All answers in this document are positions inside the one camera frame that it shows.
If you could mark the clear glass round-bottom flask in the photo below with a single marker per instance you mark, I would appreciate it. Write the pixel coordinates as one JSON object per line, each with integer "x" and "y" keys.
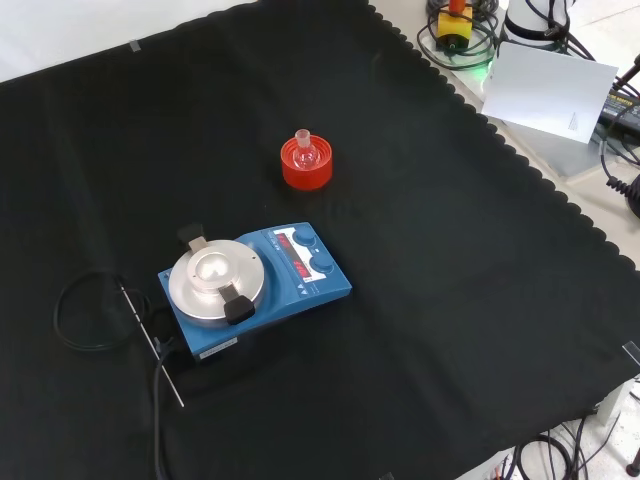
{"x": 305, "y": 158}

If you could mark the orange ringed flask holder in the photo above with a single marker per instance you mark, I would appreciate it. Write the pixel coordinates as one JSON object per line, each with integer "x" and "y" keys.
{"x": 307, "y": 181}

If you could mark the heater with blue base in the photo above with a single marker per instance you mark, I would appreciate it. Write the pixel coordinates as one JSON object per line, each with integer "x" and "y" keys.
{"x": 285, "y": 292}

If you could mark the black bench cloth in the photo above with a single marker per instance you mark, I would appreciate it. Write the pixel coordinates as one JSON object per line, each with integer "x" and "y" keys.
{"x": 425, "y": 300}

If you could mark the thin metal probe rod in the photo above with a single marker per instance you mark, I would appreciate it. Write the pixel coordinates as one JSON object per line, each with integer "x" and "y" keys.
{"x": 150, "y": 342}

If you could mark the yellow stop button box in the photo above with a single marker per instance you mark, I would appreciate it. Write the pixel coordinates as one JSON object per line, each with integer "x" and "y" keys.
{"x": 454, "y": 26}

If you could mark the grey tape strip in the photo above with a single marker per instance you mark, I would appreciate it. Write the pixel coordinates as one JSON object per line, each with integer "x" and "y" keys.
{"x": 632, "y": 355}
{"x": 135, "y": 46}

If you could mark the pale white board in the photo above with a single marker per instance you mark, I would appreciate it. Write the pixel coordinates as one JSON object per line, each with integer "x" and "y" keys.
{"x": 545, "y": 90}

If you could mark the black power adapter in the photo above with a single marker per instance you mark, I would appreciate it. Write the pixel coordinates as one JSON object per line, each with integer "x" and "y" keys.
{"x": 620, "y": 111}

